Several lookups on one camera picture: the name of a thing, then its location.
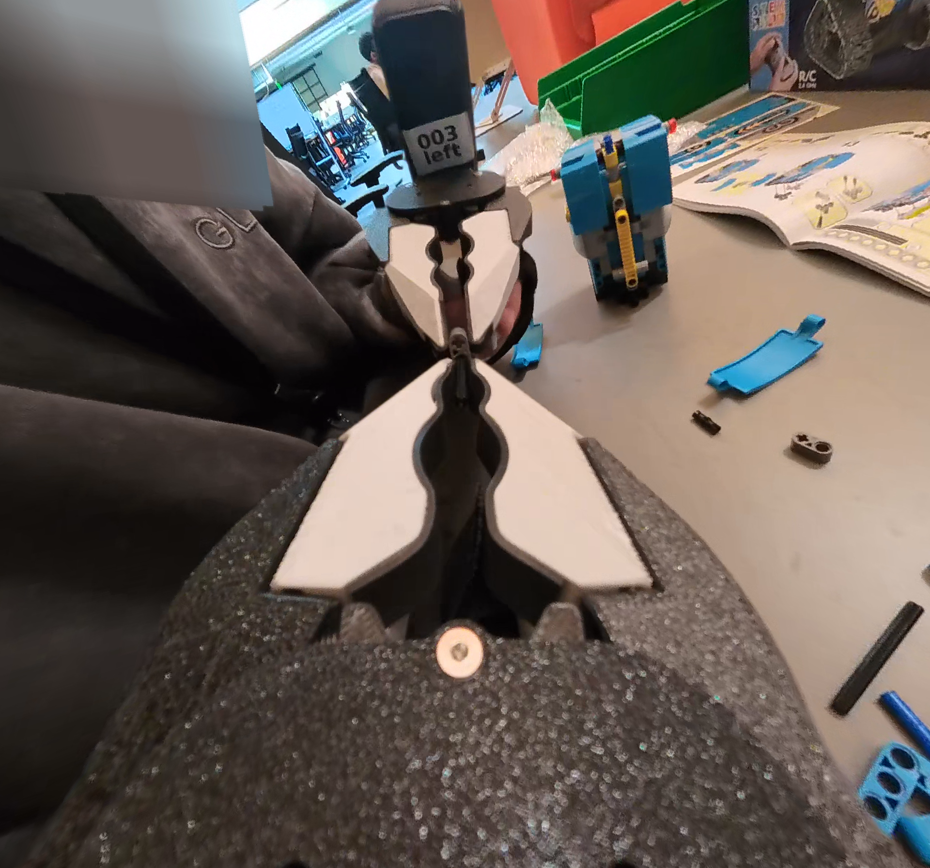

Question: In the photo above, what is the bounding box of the person's left forearm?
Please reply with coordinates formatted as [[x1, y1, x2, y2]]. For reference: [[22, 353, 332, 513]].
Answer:
[[276, 156, 408, 357]]

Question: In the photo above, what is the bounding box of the white instruction booklet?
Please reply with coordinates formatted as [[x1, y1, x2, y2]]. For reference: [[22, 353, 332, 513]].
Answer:
[[672, 123, 930, 298]]

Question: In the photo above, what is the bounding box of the blue curved panel piece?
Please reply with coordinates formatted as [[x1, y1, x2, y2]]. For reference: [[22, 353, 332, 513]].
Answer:
[[511, 319, 544, 369], [708, 314, 827, 397]]

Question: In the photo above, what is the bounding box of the clear plastic bag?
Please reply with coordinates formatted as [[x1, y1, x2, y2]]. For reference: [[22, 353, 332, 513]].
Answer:
[[505, 101, 582, 193]]

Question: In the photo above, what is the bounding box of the blue yellow toy brick model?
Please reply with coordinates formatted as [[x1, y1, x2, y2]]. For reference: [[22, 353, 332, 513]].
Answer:
[[558, 114, 673, 306]]

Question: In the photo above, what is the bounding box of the dark blue toy kit box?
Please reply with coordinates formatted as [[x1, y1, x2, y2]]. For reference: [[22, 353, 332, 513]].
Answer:
[[748, 0, 930, 93]]

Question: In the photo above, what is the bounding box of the person's left hand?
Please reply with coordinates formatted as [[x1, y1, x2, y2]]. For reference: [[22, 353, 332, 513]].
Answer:
[[498, 278, 527, 339]]

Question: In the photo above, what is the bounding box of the long black axle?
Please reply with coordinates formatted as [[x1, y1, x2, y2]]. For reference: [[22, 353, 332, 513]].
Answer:
[[830, 601, 924, 716]]

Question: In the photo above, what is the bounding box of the printed paper sheet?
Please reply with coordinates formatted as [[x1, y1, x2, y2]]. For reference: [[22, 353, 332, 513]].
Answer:
[[668, 94, 840, 164]]

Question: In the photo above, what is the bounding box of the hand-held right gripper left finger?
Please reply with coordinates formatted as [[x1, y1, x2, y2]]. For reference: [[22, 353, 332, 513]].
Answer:
[[269, 361, 462, 625]]

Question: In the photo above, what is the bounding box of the blue axle rod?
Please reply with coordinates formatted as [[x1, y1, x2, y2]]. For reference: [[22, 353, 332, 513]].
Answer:
[[878, 691, 930, 754]]

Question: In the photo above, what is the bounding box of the green plastic bin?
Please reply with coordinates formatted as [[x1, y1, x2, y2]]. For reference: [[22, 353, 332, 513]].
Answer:
[[538, 0, 749, 139]]

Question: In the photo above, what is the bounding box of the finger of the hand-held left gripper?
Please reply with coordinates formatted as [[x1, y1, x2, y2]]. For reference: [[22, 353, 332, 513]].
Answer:
[[459, 211, 527, 351], [382, 221, 449, 362]]

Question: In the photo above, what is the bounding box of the blue holed liftarm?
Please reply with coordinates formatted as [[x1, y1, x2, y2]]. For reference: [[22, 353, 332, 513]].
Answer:
[[857, 743, 930, 837]]

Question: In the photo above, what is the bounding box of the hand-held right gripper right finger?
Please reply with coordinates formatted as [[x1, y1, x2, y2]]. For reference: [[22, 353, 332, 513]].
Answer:
[[464, 361, 653, 620]]

